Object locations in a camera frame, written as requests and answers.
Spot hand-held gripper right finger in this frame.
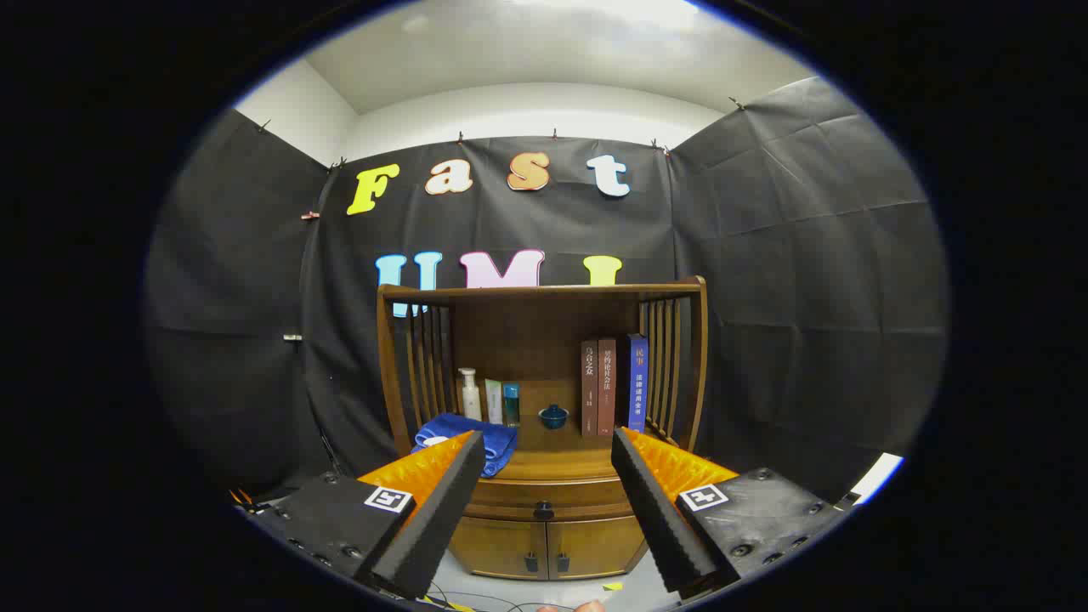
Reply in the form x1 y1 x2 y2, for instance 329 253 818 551
610 427 851 596

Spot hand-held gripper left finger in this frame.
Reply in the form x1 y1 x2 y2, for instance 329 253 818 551
241 429 487 601

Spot wooden drawer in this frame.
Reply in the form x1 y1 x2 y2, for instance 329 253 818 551
463 478 636 521

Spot wooden cabinet door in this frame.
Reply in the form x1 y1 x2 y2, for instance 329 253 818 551
547 515 649 581
449 517 548 581

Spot wooden countertop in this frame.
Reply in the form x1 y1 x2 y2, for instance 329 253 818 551
414 421 685 484

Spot wooden cabinet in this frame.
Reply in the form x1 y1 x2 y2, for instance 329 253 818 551
377 275 709 581

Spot blue towel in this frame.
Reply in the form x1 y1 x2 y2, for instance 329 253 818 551
412 413 518 479

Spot white pump bottle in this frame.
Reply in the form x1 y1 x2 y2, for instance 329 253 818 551
457 367 483 422

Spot light brown book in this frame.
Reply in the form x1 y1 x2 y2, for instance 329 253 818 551
597 337 618 437

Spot blue book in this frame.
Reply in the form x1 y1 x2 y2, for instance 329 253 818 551
615 333 649 434

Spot dark brown book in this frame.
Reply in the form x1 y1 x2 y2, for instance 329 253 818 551
581 340 600 438

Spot floor cables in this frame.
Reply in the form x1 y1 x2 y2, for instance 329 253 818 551
425 581 579 612

